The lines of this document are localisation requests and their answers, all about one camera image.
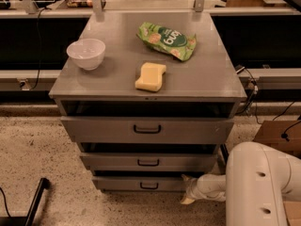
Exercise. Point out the grey middle drawer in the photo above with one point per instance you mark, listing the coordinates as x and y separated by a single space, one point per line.
148 161

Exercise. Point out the green snack bag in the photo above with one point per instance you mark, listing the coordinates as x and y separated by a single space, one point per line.
167 40

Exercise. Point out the white bowl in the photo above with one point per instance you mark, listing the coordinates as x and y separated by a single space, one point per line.
87 54

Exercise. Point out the cardboard box with junk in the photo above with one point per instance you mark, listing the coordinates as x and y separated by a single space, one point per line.
285 136

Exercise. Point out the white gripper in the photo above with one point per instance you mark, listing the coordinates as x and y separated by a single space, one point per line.
203 188

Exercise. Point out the grey bottom drawer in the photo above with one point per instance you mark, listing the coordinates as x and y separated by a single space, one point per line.
169 184

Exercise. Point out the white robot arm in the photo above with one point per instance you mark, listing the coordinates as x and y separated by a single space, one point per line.
261 187

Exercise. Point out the black bar on floor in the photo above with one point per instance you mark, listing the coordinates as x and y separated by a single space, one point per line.
225 152

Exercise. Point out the black chair leg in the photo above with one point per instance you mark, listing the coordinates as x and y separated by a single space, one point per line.
28 219

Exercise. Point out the yellow sponge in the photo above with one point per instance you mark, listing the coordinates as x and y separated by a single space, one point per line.
151 77

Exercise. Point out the grey metal drawer cabinet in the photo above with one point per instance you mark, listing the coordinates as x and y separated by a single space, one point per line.
204 87

